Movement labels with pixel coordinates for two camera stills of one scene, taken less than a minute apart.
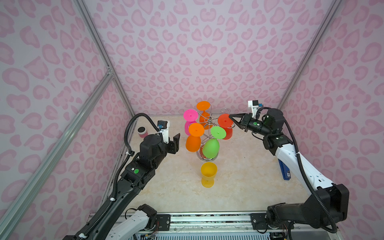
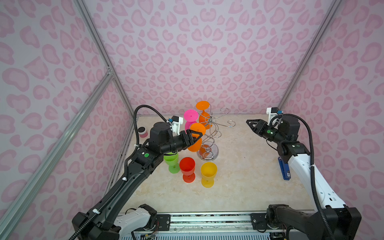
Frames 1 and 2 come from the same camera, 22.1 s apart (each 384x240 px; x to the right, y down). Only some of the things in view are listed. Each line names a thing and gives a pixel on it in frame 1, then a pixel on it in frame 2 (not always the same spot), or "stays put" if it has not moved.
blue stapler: x=285 y=170 stays put
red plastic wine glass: x=225 y=121 → x=187 y=165
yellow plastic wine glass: x=208 y=171 stays put
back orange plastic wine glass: x=205 y=118 stays put
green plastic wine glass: x=210 y=148 → x=171 y=159
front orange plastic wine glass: x=193 y=141 stays put
